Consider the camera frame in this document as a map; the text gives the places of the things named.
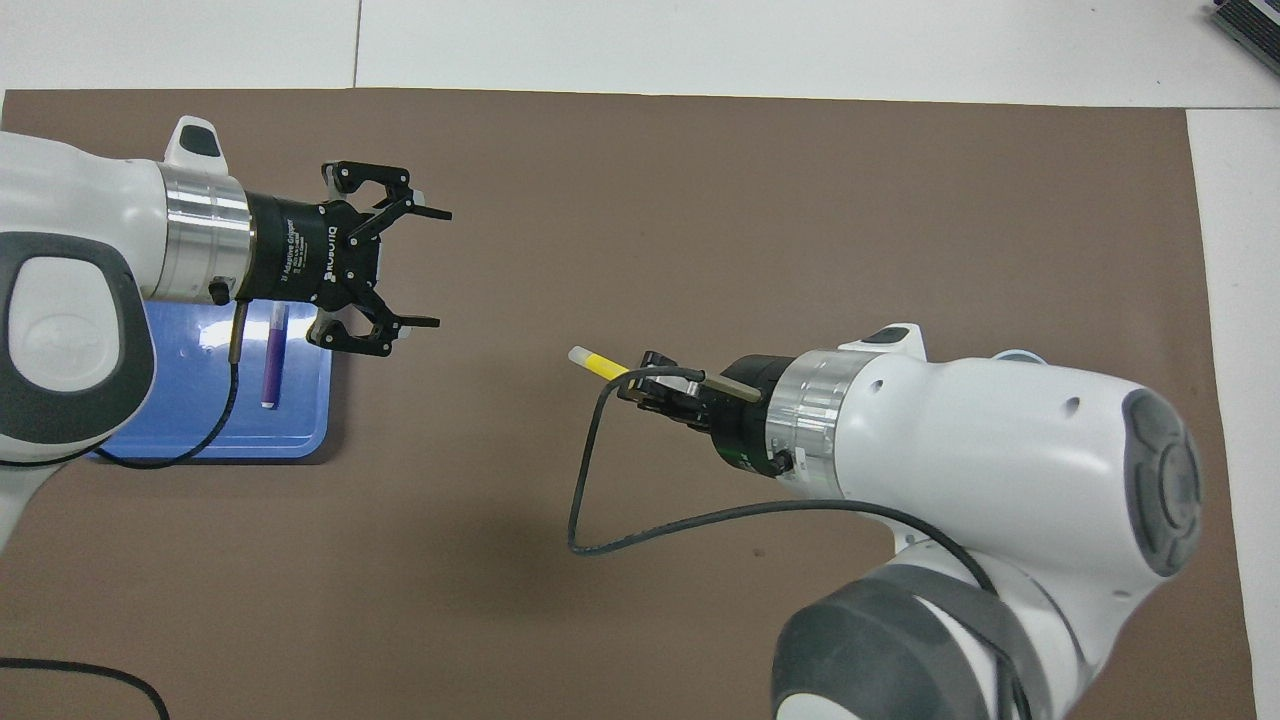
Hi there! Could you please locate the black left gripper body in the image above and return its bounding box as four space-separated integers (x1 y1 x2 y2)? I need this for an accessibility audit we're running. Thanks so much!
240 192 381 306

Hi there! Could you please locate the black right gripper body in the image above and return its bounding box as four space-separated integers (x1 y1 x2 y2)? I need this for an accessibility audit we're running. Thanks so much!
705 357 796 476

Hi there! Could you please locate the yellow marker pen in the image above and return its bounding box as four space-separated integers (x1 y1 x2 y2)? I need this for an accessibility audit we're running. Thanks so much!
567 345 634 383

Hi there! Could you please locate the purple marker pen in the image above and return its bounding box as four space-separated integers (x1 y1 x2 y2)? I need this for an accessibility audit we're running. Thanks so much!
260 304 290 410

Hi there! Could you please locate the blue plastic tray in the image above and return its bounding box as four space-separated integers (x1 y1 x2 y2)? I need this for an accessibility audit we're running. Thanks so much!
90 298 333 461

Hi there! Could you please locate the brown table mat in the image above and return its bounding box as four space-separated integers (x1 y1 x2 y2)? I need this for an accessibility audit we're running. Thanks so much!
0 88 1257 720

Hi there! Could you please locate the dark striped device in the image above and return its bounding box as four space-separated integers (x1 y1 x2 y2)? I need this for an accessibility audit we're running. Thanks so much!
1208 0 1280 53

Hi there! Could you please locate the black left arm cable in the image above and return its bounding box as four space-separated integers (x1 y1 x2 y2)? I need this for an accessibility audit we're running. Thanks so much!
0 300 251 720

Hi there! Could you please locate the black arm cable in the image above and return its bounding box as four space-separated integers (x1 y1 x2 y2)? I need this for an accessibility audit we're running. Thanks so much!
566 365 1033 720
0 300 251 720

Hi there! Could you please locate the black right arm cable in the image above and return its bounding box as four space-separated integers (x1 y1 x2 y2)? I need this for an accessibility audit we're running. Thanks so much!
566 365 1033 720

